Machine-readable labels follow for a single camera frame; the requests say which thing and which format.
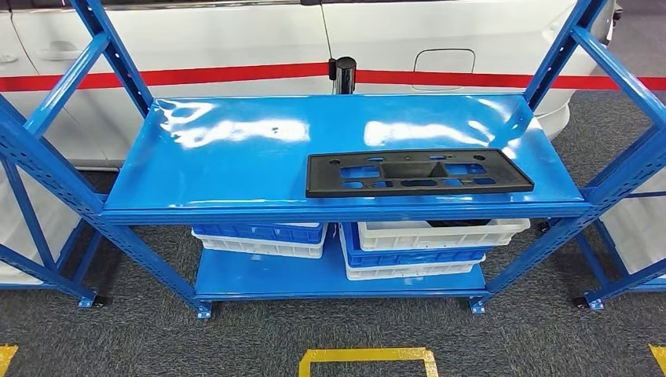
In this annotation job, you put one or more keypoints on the black plastic plate frame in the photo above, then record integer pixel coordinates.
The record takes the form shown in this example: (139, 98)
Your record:
(322, 182)
(458, 223)

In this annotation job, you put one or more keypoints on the yellow floor tape square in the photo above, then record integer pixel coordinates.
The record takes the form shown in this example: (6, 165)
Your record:
(364, 355)
(660, 359)

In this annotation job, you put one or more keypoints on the black stanchion post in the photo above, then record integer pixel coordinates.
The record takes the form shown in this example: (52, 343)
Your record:
(344, 73)

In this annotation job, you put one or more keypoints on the white car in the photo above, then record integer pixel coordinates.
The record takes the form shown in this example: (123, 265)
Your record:
(208, 36)

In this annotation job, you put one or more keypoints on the red barrier belt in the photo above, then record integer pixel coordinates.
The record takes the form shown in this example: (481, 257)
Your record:
(208, 75)

